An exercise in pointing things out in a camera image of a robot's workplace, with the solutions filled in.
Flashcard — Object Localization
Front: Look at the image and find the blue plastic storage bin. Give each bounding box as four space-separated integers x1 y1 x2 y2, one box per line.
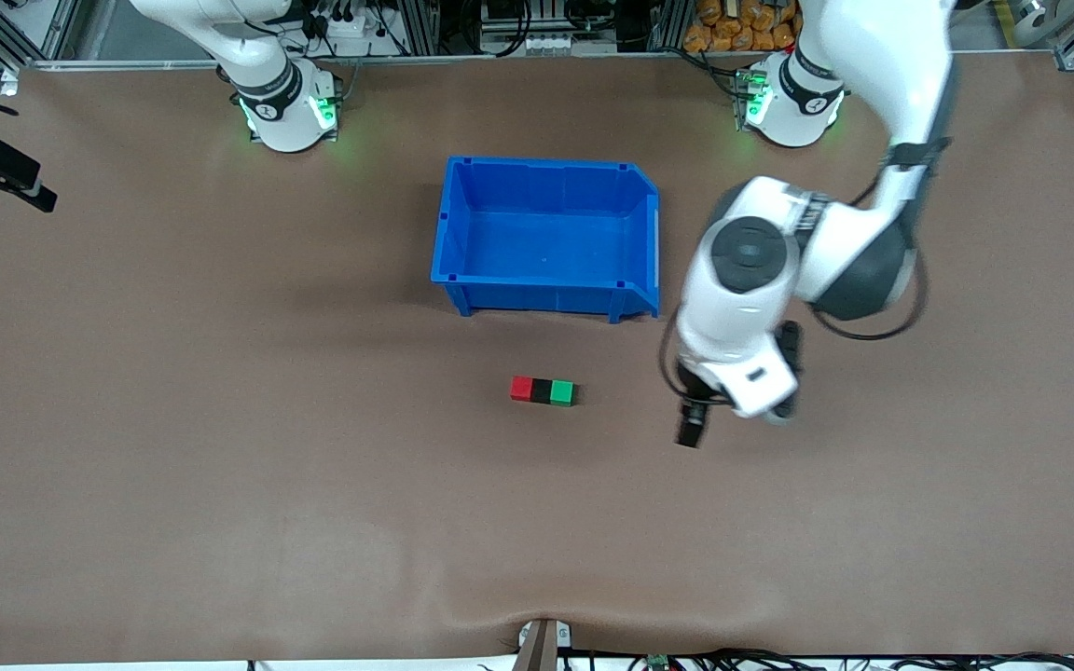
431 156 662 324

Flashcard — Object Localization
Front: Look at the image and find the orange packaged goods pile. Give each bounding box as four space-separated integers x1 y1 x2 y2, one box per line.
683 0 804 54

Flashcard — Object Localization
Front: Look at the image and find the white power strip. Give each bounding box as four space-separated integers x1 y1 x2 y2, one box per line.
313 7 381 59

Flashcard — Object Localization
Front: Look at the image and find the brown table mat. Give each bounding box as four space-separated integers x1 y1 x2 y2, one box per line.
0 51 1074 667

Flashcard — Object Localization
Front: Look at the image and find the black electronics box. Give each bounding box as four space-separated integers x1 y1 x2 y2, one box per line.
479 0 599 57

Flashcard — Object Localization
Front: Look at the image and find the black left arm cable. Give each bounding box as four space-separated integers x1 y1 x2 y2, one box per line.
809 135 956 342

